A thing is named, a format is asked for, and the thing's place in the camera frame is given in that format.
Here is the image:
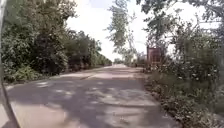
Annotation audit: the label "slender tall tree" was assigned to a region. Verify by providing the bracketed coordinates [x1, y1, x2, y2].
[105, 0, 138, 66]

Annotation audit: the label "pale cracked asphalt road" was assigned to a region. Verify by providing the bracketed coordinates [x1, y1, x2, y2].
[0, 63, 183, 128]

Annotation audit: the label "red-brown structure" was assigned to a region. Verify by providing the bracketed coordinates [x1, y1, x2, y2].
[146, 46, 164, 65]

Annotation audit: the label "dense green roadside bushes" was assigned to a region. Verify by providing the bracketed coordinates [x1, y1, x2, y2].
[0, 0, 114, 84]

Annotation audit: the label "overgrown weedy verge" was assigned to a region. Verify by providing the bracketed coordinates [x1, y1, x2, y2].
[143, 66, 224, 128]

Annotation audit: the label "trees and shrubs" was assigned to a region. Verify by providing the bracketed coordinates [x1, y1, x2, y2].
[135, 0, 224, 84]

